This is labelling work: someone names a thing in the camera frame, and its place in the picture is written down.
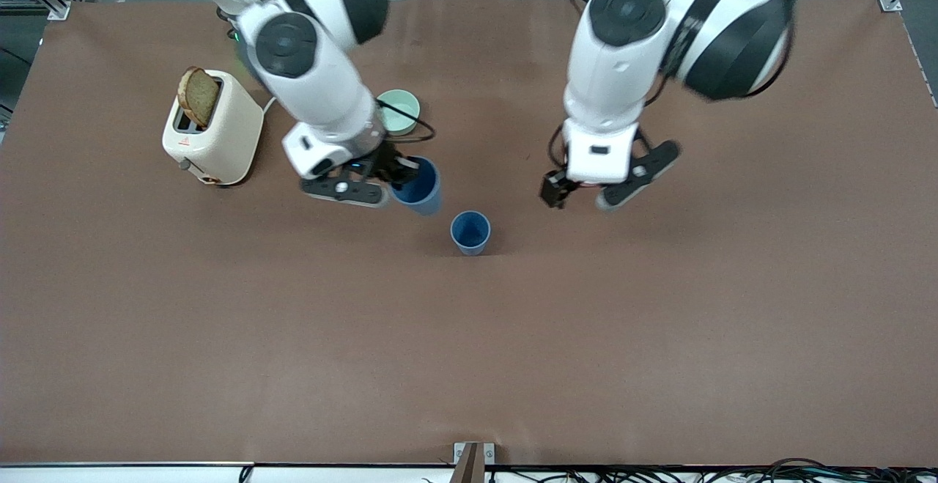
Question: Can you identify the black right arm wrist cable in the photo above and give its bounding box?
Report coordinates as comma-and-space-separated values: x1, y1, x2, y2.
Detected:
376, 98, 437, 145

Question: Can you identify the blue plastic cup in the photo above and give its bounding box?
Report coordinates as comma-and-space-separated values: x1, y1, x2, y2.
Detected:
450, 210, 492, 257
390, 155, 443, 217

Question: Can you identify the black left arm wrist cable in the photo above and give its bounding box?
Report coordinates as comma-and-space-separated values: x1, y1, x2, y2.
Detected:
547, 124, 569, 173

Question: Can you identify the green bowl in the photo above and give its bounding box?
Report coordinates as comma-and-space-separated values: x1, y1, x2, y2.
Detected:
376, 89, 421, 136

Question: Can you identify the brown bread slice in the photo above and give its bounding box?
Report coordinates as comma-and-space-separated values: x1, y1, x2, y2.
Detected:
177, 67, 221, 129

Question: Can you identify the brown table mat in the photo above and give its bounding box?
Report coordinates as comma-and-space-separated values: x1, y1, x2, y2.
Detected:
0, 0, 938, 467

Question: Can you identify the black arm wrist cable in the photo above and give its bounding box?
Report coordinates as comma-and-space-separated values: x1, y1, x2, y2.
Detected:
376, 98, 437, 145
547, 124, 569, 173

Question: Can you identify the metal table edge bracket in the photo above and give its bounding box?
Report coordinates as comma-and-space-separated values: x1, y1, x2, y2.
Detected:
454, 442, 495, 483

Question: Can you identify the cream white toaster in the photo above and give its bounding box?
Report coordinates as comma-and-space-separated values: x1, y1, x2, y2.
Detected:
162, 70, 265, 186

